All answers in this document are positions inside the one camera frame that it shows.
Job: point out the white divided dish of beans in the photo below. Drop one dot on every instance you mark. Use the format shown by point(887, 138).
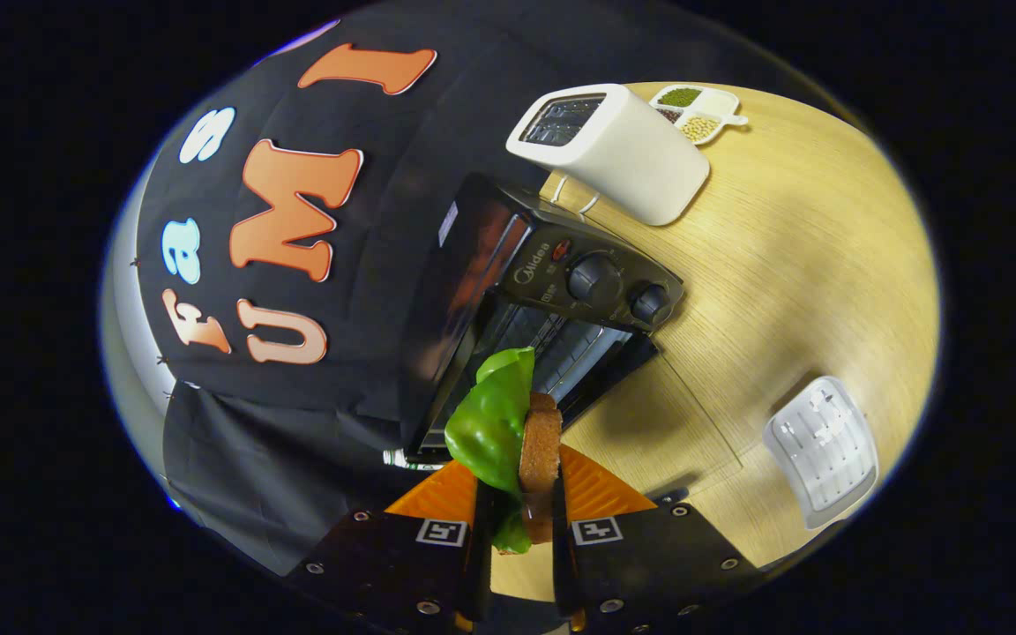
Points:
point(702, 110)

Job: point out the black backdrop cloth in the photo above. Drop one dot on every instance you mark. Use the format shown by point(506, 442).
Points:
point(367, 370)

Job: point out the white ribbed plate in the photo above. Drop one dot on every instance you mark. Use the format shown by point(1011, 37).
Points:
point(825, 454)

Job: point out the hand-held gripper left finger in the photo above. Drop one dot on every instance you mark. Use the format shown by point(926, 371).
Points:
point(384, 564)

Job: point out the toast and lettuce sandwich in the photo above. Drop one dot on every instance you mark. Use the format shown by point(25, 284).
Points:
point(495, 423)

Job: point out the black toaster oven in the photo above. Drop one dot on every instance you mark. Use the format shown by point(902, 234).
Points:
point(561, 273)

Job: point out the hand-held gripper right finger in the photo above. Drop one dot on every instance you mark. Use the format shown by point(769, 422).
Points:
point(649, 556)

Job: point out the white pop-up toaster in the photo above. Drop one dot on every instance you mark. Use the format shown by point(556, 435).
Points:
point(631, 163)

